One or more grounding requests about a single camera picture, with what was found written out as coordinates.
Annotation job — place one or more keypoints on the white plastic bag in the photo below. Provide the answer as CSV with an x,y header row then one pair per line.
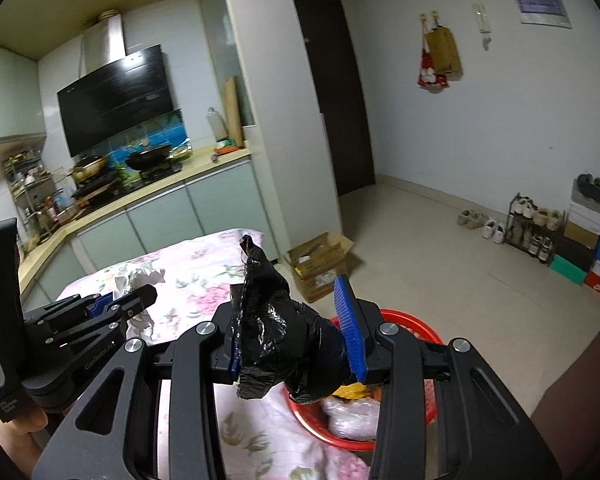
x,y
147,276

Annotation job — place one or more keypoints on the pair of black shoes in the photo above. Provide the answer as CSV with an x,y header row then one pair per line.
x,y
590,187

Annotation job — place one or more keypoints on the white plastic bottle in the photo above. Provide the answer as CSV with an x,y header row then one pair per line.
x,y
216,125

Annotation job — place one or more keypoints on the beige slipper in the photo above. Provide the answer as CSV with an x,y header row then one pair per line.
x,y
465,219
477,221

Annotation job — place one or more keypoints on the red plastic basket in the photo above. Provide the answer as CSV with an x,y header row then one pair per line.
x,y
330,437

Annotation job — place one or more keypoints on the row of assorted shoes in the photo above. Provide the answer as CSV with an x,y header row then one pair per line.
x,y
530,207

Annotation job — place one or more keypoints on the dark brown furniture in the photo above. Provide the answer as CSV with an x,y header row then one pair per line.
x,y
580,410

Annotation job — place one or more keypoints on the person's left hand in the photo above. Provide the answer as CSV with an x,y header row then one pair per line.
x,y
20,445

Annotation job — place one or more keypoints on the black plastic bag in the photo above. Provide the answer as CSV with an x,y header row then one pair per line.
x,y
270,330

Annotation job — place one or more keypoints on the black wok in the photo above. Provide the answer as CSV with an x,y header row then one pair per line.
x,y
147,159

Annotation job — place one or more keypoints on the red hanging bag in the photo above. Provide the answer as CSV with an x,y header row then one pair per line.
x,y
429,79

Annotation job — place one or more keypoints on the clear plastic bag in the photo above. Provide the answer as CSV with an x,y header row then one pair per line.
x,y
352,415

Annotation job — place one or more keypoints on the black gas stove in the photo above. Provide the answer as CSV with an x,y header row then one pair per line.
x,y
155,176

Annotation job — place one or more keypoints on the white intercom phone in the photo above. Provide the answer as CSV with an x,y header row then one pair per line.
x,y
480,17

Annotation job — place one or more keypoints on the black range hood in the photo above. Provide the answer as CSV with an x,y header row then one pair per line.
x,y
115,100

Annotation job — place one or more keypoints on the white sneaker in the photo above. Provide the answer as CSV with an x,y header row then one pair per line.
x,y
499,233
488,227

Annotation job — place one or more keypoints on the stack of shoe boxes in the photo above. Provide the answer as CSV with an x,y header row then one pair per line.
x,y
580,250

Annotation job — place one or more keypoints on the pink floral blanket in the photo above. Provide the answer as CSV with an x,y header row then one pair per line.
x,y
195,270

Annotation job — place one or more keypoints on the metal spice rack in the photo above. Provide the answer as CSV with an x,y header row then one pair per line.
x,y
30,185

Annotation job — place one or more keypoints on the wooden cutting board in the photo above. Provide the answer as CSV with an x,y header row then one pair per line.
x,y
231,110

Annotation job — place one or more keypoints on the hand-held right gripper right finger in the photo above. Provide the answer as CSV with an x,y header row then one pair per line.
x,y
347,325

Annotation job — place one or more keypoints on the dark door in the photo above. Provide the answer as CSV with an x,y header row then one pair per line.
x,y
340,100

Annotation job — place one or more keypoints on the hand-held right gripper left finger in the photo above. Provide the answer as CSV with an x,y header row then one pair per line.
x,y
234,365

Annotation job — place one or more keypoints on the black shoe rack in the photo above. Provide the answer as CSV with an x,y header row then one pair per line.
x,y
509,222

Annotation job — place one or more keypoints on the cardboard box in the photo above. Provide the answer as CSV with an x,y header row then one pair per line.
x,y
330,245

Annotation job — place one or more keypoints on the golden pan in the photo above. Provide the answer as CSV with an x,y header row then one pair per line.
x,y
90,170

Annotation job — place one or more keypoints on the grey electrical panel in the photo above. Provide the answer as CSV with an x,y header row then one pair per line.
x,y
540,5

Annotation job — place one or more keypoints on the beige kitchen counter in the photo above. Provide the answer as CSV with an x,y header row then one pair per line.
x,y
155,215

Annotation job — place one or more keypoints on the frosted glass partition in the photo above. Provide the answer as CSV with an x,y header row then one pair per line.
x,y
225,35

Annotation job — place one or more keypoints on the brown paper bag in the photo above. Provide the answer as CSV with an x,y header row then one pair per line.
x,y
442,50

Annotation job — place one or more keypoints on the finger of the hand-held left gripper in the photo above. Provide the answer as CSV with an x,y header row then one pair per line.
x,y
135,302
102,307

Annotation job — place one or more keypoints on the pale wall cabinet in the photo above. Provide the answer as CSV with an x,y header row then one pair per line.
x,y
10,100

